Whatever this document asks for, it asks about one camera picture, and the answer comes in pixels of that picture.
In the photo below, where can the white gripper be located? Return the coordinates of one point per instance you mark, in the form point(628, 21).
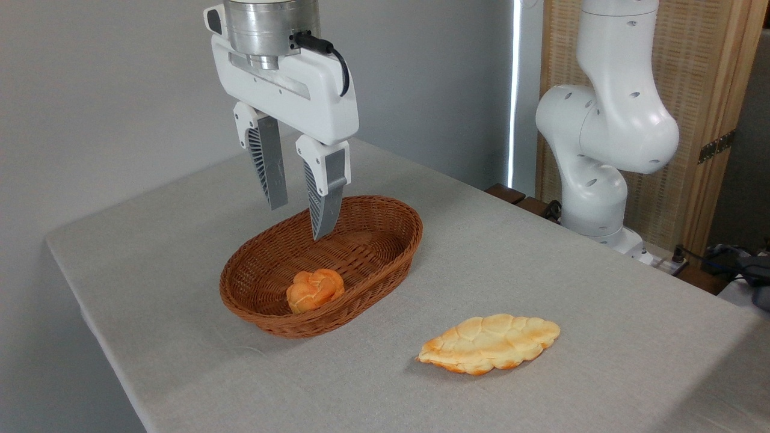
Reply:
point(313, 99)

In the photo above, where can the round knotted bread roll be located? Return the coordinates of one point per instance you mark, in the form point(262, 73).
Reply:
point(314, 290)

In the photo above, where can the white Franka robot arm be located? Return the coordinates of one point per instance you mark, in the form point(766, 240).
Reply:
point(607, 138)

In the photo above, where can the brown oval wicker basket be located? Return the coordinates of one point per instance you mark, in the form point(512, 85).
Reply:
point(373, 246)

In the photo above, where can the flat leaf-shaped bread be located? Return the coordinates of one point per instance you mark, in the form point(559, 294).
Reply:
point(487, 343)

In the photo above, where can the dark brown wooden block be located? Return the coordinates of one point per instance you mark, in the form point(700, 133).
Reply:
point(534, 207)
point(505, 193)

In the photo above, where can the grey tablecloth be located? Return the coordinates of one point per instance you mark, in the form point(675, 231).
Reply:
point(541, 276)

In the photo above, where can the white power strip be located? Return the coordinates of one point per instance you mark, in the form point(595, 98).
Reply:
point(665, 264)

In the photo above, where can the black power plug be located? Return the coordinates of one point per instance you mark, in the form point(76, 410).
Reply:
point(678, 254)

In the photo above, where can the metal screen hinge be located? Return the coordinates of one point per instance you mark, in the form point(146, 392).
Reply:
point(716, 146)

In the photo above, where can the dark grey bag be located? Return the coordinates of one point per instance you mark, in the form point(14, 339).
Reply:
point(746, 270)

